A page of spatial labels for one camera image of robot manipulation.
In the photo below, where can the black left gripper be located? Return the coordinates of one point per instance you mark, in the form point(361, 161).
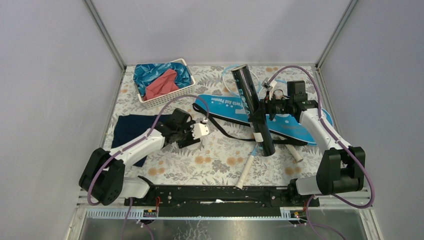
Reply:
point(189, 142)

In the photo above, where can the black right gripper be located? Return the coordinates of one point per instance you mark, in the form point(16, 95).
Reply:
point(259, 116)

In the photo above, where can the black shuttlecock tube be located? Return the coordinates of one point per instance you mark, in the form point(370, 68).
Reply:
point(249, 97)

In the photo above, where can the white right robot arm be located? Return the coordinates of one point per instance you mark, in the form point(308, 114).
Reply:
point(340, 168)

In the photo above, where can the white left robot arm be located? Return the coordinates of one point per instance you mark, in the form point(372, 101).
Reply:
point(104, 178)

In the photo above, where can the floral patterned table mat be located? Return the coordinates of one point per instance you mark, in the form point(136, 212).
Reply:
point(217, 159)

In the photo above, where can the blue racket cover bag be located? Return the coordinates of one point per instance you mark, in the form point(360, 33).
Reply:
point(284, 128)

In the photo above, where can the navy blue cloth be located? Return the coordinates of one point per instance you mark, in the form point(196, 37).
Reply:
point(129, 127)

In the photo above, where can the salmon pink towel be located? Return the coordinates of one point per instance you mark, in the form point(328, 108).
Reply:
point(163, 85)

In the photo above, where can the white perforated plastic basket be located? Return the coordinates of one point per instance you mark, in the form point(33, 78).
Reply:
point(161, 100)

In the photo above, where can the teal leaf-patterned cloth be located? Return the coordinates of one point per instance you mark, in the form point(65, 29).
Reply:
point(145, 74)

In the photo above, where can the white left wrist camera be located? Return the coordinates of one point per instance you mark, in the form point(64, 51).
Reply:
point(200, 130)

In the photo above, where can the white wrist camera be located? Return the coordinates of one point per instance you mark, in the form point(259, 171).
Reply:
point(200, 130)
point(269, 86)

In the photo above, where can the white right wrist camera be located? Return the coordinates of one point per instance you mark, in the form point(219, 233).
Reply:
point(269, 86)

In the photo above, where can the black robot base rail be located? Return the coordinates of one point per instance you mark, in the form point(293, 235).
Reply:
point(220, 201)

